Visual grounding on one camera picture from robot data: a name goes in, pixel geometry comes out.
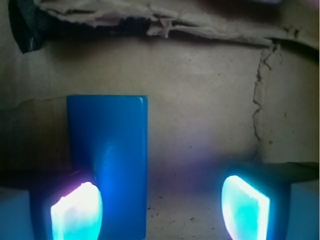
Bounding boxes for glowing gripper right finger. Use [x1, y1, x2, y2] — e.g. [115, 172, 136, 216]
[221, 163, 290, 240]

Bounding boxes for blue rectangular block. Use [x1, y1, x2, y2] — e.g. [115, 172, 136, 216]
[67, 95, 148, 240]

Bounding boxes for brown paper bag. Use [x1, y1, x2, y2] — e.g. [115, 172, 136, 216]
[0, 0, 320, 240]

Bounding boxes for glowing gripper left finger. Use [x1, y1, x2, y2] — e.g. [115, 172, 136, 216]
[30, 170, 103, 240]

